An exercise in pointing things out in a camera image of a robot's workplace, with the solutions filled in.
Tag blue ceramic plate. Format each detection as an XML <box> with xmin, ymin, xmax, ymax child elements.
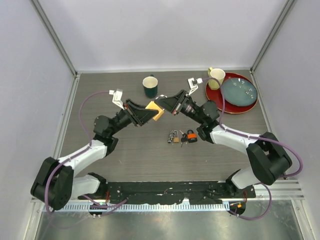
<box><xmin>221</xmin><ymin>77</ymin><xmax>258</xmax><ymax>107</ymax></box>

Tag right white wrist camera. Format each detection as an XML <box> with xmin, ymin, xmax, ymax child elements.
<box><xmin>187</xmin><ymin>77</ymin><xmax>203</xmax><ymax>96</ymax></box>

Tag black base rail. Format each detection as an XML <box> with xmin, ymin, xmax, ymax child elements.
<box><xmin>87</xmin><ymin>181</ymin><xmax>256</xmax><ymax>205</ymax></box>

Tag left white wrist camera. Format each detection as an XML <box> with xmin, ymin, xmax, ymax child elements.
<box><xmin>108</xmin><ymin>89</ymin><xmax>124</xmax><ymax>109</ymax></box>

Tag dark green mug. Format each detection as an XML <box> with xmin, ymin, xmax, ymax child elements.
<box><xmin>142</xmin><ymin>74</ymin><xmax>158</xmax><ymax>99</ymax></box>

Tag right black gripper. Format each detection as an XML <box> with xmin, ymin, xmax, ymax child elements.
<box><xmin>154</xmin><ymin>90</ymin><xmax>205</xmax><ymax>125</ymax></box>

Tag large brass padlock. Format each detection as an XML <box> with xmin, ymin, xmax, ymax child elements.
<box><xmin>145</xmin><ymin>98</ymin><xmax>165</xmax><ymax>121</ymax></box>

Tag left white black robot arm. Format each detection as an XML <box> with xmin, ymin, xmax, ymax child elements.
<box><xmin>30</xmin><ymin>99</ymin><xmax>161</xmax><ymax>214</ymax></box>

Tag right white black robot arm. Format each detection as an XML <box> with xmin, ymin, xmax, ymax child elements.
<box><xmin>155</xmin><ymin>90</ymin><xmax>292</xmax><ymax>198</ymax></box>

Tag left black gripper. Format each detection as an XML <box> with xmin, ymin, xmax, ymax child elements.
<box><xmin>109</xmin><ymin>98</ymin><xmax>158</xmax><ymax>136</ymax></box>

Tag orange black padlock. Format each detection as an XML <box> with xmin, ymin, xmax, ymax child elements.
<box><xmin>187</xmin><ymin>129</ymin><xmax>198</xmax><ymax>143</ymax></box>

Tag yellow mug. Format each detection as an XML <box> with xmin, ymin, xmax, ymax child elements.
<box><xmin>208</xmin><ymin>67</ymin><xmax>226</xmax><ymax>90</ymax></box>

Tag small brass long-shackle padlock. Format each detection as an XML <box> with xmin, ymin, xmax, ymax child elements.
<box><xmin>173</xmin><ymin>129</ymin><xmax>180</xmax><ymax>143</ymax></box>

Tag white slotted cable duct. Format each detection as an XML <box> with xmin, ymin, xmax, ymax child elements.
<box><xmin>57</xmin><ymin>201</ymin><xmax>230</xmax><ymax>212</ymax></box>

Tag keys with panda keychain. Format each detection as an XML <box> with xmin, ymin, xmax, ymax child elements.
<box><xmin>167</xmin><ymin>130</ymin><xmax>174</xmax><ymax>144</ymax></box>

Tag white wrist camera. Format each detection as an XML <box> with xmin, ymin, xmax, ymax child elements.
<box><xmin>108</xmin><ymin>89</ymin><xmax>124</xmax><ymax>109</ymax></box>
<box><xmin>187</xmin><ymin>77</ymin><xmax>203</xmax><ymax>96</ymax></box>

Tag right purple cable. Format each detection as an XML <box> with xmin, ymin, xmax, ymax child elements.
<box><xmin>199</xmin><ymin>77</ymin><xmax>305</xmax><ymax>221</ymax></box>

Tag black-headed keys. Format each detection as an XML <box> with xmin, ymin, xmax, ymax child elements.
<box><xmin>180</xmin><ymin>130</ymin><xmax>188</xmax><ymax>147</ymax></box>

